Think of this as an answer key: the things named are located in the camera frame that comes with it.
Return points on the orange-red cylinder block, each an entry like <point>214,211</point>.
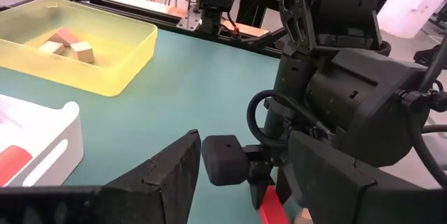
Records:
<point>12,164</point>

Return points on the white plastic bin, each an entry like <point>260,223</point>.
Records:
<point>59,130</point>

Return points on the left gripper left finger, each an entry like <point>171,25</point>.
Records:
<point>167,189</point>

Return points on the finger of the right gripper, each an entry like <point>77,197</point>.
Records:
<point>259,194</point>
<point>283,189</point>

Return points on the black aluminium table frame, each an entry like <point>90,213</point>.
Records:
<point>146,17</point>

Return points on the yellow-green plastic bin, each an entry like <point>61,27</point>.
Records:
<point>115,77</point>

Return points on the green table mat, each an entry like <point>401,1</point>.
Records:
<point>174,88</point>

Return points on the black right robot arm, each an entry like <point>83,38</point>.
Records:
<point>342,4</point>

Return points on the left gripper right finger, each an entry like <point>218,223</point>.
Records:
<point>349,196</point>

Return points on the small tan wooden cube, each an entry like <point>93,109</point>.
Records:
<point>84,53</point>

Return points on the long red block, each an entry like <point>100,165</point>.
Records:
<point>272,211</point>

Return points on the brown wooden block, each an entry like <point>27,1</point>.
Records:
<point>64,36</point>

